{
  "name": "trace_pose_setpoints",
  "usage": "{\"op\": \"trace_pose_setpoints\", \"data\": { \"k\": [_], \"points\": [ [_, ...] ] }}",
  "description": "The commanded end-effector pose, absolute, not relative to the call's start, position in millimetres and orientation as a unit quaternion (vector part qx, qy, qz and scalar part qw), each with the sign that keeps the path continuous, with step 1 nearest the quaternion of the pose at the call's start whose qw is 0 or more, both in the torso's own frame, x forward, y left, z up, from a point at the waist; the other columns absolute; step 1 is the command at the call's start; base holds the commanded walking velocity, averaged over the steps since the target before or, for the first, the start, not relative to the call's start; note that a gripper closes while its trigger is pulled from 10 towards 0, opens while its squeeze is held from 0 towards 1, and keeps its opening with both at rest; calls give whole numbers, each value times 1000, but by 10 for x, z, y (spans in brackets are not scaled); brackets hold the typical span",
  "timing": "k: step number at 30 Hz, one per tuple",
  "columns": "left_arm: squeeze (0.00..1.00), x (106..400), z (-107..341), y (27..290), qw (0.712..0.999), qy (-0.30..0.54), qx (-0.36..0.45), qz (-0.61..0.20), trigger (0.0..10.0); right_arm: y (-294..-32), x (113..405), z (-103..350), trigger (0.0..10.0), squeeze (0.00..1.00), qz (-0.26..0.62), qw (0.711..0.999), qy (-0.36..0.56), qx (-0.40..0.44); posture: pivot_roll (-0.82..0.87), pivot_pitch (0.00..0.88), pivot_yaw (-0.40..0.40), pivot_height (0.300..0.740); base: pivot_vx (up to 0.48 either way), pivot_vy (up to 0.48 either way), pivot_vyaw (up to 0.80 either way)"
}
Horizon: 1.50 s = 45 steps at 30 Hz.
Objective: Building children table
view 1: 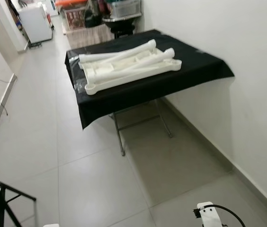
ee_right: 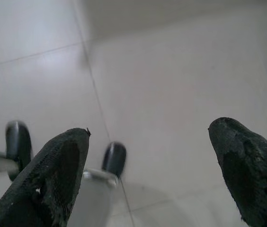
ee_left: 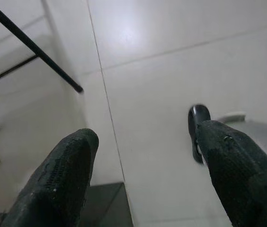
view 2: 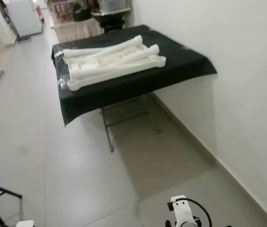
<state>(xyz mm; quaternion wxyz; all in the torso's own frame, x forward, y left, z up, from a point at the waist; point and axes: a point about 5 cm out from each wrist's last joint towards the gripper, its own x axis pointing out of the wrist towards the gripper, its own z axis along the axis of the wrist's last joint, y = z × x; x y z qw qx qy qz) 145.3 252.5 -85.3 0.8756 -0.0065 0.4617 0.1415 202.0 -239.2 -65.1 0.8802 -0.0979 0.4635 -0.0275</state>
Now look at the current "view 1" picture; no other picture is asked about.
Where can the white plastic children table top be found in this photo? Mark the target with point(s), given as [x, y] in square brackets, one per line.
[133, 77]

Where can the black table cloth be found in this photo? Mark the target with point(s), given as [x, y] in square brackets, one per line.
[195, 71]

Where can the black round stool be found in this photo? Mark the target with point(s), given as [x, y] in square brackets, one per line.
[122, 30]

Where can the clear plastic storage box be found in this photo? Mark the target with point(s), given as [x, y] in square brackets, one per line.
[124, 8]

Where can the clear plastic wrap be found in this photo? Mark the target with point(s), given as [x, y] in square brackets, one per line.
[78, 85]

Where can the pink cloth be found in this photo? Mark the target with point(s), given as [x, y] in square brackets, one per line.
[88, 38]

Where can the black bag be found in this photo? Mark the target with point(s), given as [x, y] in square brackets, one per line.
[94, 16]

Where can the printed cardboard box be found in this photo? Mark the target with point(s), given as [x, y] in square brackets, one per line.
[74, 19]

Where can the orange tray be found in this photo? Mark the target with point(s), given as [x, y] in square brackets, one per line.
[69, 4]

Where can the white fridge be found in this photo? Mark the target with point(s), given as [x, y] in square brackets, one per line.
[35, 23]

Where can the black tripod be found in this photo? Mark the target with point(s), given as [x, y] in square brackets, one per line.
[0, 208]

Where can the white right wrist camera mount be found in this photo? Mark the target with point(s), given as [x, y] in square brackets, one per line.
[209, 215]

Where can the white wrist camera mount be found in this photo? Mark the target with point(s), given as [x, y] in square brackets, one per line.
[50, 225]
[209, 215]

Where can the metal folding table frame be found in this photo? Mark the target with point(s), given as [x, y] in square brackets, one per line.
[119, 135]

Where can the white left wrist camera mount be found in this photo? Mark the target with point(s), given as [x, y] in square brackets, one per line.
[50, 225]

